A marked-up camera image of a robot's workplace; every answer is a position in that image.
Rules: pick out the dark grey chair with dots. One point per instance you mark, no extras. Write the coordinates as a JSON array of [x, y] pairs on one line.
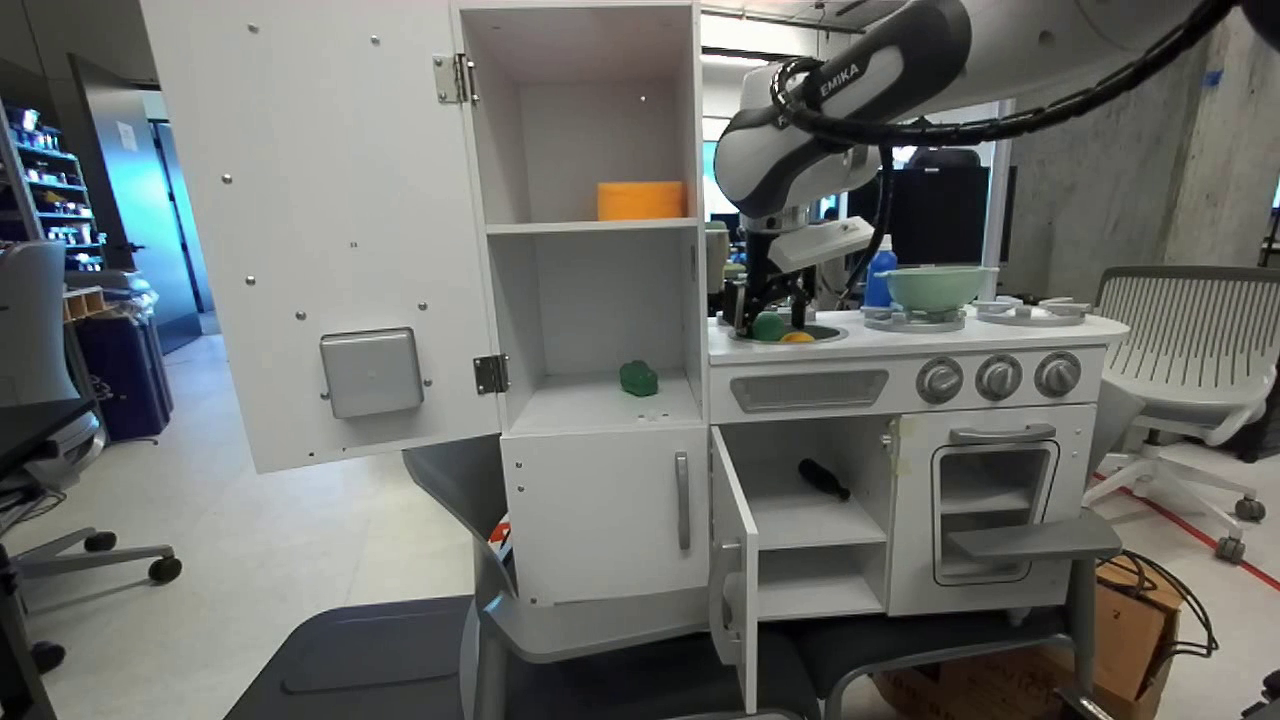
[[1040, 538], [370, 650]]

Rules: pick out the yellow ball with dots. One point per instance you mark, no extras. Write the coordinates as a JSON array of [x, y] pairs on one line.
[[797, 337]]

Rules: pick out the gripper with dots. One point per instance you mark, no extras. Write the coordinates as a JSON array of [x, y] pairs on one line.
[[770, 262]]

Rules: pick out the green ball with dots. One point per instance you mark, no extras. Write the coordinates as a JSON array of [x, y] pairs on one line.
[[769, 327]]

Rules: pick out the green toy vegetable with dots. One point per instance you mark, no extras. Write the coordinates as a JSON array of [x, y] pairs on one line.
[[638, 379]]

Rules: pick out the cardboard box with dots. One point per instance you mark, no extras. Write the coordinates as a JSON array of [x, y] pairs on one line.
[[1130, 620]]

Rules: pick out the white mesh office chair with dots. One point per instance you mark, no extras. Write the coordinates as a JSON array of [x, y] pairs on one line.
[[1180, 330]]

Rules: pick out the small white cabinet door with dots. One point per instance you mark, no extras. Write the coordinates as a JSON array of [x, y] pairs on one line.
[[733, 560]]

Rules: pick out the tall white fridge door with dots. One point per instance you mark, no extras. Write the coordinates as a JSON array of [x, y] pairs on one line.
[[330, 200]]

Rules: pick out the shelf with small items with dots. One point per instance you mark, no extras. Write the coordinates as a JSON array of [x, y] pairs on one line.
[[50, 190]]

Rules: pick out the blue bottle white cap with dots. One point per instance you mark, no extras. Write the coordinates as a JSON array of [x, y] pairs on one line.
[[879, 280]]

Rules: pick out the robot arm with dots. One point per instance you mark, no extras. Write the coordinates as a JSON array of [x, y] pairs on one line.
[[880, 70]]

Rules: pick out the mint green bowl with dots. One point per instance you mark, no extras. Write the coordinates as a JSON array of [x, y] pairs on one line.
[[940, 285]]

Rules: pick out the black tool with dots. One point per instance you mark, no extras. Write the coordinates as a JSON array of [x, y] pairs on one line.
[[822, 478]]

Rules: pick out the white toy kitchen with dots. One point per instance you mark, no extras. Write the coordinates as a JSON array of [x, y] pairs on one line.
[[600, 520]]

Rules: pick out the toy kitchen sink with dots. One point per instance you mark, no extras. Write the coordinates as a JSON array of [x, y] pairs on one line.
[[825, 333]]

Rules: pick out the dark blue bin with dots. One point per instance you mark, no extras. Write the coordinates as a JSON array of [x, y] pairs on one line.
[[120, 375]]

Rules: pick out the grey toy burner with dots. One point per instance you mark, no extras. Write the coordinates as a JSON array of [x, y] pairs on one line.
[[915, 322], [1030, 312]]

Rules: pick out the orange block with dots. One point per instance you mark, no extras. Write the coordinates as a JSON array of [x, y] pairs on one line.
[[640, 201]]

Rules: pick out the grey stove knob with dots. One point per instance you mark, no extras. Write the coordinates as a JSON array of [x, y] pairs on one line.
[[1057, 374], [998, 377], [939, 380]]

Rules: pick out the white oven door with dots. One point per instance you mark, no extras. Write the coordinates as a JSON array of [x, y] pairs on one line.
[[910, 520]]

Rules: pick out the black monitor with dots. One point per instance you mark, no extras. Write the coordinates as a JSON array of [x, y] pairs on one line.
[[940, 215]]

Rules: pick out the grey office chair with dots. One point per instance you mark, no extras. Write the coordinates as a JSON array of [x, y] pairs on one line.
[[40, 330]]

